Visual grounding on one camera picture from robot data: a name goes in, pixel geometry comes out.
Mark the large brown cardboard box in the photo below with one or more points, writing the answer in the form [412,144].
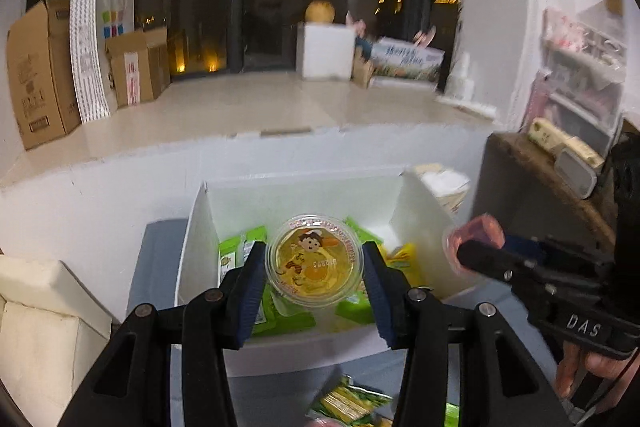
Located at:
[42,77]

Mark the grey small speaker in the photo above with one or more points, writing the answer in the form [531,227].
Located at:
[575,174]

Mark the brown-topped side cabinet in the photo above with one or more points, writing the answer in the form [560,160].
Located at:
[520,192]

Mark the white tube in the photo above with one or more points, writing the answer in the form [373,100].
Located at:
[467,106]

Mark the white foam box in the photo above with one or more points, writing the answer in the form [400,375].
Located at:
[325,52]

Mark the white plastic bottle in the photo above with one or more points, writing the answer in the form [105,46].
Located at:
[460,79]

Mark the yellow snack packet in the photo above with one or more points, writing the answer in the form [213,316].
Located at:
[407,263]

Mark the yellow jelly cup cartoon lid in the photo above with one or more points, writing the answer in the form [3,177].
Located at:
[314,259]

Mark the yellow round fruit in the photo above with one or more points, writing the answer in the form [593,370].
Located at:
[320,12]

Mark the grey-blue tablecloth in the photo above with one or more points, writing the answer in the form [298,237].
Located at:
[155,267]

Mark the white cardboard box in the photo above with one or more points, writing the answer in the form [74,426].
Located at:
[300,202]

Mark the small brown paper box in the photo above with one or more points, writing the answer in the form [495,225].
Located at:
[362,72]

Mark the pink floral pouch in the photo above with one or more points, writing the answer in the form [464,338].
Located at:
[565,29]

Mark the pink jelly cup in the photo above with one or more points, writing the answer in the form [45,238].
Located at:
[325,422]
[475,234]

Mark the cream leather sofa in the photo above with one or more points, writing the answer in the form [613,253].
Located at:
[45,332]

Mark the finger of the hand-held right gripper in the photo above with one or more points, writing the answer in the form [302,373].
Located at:
[525,246]
[492,262]

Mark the tissue box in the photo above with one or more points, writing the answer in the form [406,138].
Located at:
[445,187]

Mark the printed landscape carton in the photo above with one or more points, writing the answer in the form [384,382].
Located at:
[407,59]

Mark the pink toy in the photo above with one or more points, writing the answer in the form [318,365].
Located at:
[356,24]
[424,37]

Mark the cream rectangular box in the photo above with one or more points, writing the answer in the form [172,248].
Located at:
[555,137]

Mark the pink bottle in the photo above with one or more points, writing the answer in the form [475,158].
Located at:
[539,94]

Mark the person's right hand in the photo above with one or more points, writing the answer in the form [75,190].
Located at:
[575,367]

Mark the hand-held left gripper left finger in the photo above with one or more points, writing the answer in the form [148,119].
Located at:
[250,289]

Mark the clear plastic drawer organizer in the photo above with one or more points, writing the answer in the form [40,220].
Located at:
[585,77]

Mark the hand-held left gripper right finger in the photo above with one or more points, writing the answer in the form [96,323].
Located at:
[381,294]

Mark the white dotted paper bag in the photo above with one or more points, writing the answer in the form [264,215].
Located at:
[90,47]

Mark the small open cardboard box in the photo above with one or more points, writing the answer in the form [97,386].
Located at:
[137,69]

